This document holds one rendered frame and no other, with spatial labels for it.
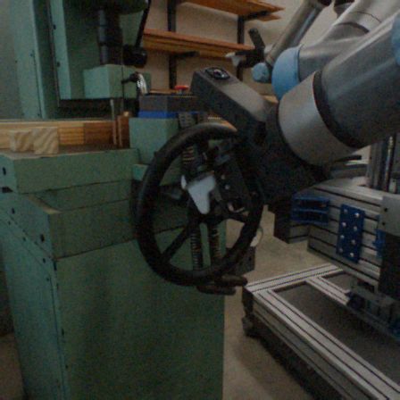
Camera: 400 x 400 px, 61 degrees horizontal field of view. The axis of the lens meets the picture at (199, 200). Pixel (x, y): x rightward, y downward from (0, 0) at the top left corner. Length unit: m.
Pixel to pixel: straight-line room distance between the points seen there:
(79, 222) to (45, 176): 0.11
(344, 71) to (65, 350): 0.68
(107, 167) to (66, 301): 0.27
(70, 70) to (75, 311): 0.55
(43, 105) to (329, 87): 0.81
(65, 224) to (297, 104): 0.49
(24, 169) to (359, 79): 0.51
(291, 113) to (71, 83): 0.69
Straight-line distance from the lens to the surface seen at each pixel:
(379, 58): 0.26
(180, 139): 0.53
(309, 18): 1.41
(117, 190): 0.69
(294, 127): 0.30
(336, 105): 0.28
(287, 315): 1.39
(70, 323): 0.75
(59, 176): 0.65
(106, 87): 0.81
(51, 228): 0.66
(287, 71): 0.43
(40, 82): 1.00
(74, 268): 0.70
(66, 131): 0.81
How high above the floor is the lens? 0.98
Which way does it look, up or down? 15 degrees down
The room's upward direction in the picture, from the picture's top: straight up
